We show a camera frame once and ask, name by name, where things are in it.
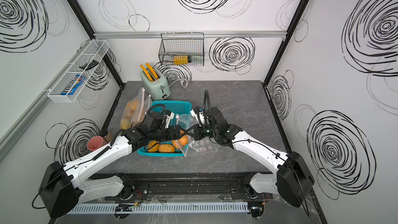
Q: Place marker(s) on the pink cup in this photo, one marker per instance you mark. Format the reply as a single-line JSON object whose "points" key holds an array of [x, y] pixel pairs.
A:
{"points": [[96, 143]]}

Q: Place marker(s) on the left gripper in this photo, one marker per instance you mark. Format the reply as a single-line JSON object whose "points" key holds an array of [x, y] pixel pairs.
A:
{"points": [[178, 134]]}

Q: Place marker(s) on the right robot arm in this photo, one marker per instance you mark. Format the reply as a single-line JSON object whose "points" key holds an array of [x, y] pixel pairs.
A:
{"points": [[289, 176]]}

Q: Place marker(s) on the black remote control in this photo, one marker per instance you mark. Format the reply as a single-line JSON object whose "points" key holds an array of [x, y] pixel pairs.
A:
{"points": [[88, 66]]}

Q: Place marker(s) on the teal plastic basket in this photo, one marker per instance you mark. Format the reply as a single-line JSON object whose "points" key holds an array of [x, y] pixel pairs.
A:
{"points": [[178, 108]]}

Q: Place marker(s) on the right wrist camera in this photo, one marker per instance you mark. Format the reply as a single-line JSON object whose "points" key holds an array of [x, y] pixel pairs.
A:
{"points": [[198, 114]]}

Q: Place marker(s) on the black wire wall basket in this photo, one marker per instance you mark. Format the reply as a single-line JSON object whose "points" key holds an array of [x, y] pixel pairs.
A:
{"points": [[194, 47]]}

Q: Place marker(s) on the blue candy packet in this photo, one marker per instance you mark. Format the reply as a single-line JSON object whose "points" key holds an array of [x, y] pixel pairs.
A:
{"points": [[73, 85]]}

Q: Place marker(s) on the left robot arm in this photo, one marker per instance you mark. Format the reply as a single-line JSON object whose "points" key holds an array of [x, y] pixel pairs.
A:
{"points": [[65, 186]]}

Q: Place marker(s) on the white slotted cable duct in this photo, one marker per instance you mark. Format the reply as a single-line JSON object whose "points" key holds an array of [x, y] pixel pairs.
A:
{"points": [[161, 208]]}

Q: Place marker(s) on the reddish potato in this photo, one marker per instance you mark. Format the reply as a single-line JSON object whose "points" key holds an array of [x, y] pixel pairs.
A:
{"points": [[180, 143]]}

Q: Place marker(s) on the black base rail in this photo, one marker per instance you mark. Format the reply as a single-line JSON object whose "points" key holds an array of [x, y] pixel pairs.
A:
{"points": [[237, 185]]}

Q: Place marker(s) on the clear zipper bag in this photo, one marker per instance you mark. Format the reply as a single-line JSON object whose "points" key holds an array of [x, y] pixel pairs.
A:
{"points": [[134, 111]]}

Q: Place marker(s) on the white wire wall shelf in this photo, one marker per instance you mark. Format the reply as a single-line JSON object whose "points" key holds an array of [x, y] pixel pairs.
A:
{"points": [[90, 50]]}

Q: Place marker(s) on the left toast slice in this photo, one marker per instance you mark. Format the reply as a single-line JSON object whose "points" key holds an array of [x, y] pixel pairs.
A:
{"points": [[146, 73]]}

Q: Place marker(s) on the yellow bottle in basket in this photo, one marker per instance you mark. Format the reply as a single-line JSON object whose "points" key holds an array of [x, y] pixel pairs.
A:
{"points": [[181, 59]]}

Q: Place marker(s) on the right toast slice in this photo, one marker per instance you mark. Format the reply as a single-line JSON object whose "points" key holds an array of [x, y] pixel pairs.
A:
{"points": [[153, 72]]}

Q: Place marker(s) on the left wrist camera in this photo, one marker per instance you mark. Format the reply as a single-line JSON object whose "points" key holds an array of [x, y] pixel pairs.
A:
{"points": [[169, 116]]}

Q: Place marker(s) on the aluminium wall rail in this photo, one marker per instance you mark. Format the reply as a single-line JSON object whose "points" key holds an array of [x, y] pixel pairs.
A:
{"points": [[190, 34]]}

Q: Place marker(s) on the brown jar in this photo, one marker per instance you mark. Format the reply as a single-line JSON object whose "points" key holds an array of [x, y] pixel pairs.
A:
{"points": [[106, 135]]}

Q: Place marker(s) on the mint green toaster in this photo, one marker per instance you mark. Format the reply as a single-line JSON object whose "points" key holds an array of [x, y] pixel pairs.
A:
{"points": [[158, 89]]}

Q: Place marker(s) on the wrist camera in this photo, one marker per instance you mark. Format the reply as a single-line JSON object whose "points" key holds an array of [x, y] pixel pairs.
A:
{"points": [[198, 114], [169, 116]]}

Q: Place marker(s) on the toast slice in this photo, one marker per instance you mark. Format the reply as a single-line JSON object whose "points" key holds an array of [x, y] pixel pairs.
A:
{"points": [[153, 72], [146, 73]]}

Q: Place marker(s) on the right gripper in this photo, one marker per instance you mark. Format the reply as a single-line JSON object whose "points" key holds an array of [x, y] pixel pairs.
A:
{"points": [[197, 134]]}

